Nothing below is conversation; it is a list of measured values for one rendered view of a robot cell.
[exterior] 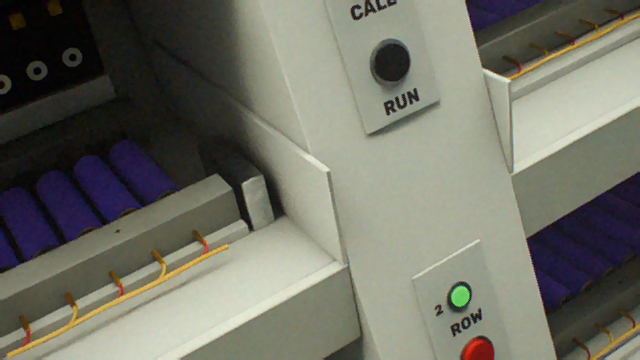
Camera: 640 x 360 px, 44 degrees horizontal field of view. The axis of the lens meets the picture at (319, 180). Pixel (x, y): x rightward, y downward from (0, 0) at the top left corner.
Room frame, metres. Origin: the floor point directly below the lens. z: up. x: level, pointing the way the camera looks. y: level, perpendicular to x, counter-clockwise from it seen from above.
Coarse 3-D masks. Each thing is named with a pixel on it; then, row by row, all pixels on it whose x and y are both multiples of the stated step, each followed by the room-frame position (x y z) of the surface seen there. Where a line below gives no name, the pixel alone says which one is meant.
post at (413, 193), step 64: (128, 0) 0.50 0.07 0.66; (192, 0) 0.39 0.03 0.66; (256, 0) 0.32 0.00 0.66; (320, 0) 0.33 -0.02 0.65; (448, 0) 0.35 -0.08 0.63; (192, 64) 0.43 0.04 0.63; (256, 64) 0.34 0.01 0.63; (320, 64) 0.33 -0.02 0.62; (448, 64) 0.35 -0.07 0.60; (320, 128) 0.32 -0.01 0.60; (384, 128) 0.33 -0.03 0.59; (448, 128) 0.35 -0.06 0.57; (384, 192) 0.33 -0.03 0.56; (448, 192) 0.34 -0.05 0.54; (512, 192) 0.35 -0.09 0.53; (384, 256) 0.33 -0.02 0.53; (448, 256) 0.34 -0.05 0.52; (512, 256) 0.35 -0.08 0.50; (384, 320) 0.32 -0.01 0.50; (512, 320) 0.35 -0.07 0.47
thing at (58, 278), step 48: (192, 192) 0.36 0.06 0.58; (96, 240) 0.34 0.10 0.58; (144, 240) 0.34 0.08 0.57; (192, 240) 0.35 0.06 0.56; (0, 288) 0.32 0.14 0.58; (48, 288) 0.32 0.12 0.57; (96, 288) 0.33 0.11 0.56; (144, 288) 0.32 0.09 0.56; (0, 336) 0.31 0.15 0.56; (48, 336) 0.30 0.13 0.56
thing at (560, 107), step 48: (480, 0) 0.51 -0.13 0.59; (528, 0) 0.50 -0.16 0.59; (576, 0) 0.47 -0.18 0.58; (624, 0) 0.48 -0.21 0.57; (480, 48) 0.44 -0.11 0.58; (528, 48) 0.45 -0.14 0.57; (576, 48) 0.46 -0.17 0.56; (624, 48) 0.45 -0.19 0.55; (528, 96) 0.42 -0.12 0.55; (576, 96) 0.41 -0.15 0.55; (624, 96) 0.40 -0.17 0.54; (528, 144) 0.38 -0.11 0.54; (576, 144) 0.37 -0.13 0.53; (624, 144) 0.39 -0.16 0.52; (528, 192) 0.36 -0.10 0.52; (576, 192) 0.38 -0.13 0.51
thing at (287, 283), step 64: (0, 128) 0.44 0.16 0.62; (192, 128) 0.46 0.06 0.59; (256, 128) 0.36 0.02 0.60; (256, 192) 0.35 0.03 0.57; (320, 192) 0.32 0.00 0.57; (256, 256) 0.34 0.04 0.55; (320, 256) 0.33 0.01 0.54; (128, 320) 0.32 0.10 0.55; (192, 320) 0.31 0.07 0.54; (256, 320) 0.30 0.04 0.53; (320, 320) 0.32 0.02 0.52
